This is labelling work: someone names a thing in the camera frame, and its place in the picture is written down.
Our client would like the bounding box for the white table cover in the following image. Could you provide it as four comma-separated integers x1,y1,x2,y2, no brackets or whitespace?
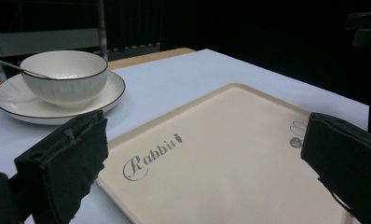
0,49,370,224

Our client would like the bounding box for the grey chair frame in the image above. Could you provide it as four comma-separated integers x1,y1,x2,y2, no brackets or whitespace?
0,0,109,82

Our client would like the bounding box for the white ribbed bowl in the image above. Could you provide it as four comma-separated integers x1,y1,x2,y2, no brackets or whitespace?
20,49,109,109

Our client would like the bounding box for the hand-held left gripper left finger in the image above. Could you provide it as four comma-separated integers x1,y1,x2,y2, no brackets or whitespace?
13,109,109,224

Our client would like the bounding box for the metal spoon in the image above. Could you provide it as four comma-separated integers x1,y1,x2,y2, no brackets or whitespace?
0,55,52,80

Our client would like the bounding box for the white ribbed plate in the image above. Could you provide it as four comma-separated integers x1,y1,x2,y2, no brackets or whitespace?
0,70,127,126

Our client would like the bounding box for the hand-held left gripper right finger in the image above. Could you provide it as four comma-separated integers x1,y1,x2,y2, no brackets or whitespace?
300,112,371,224

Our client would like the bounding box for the beige plastic tray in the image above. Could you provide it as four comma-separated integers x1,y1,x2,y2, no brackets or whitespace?
96,82,362,224

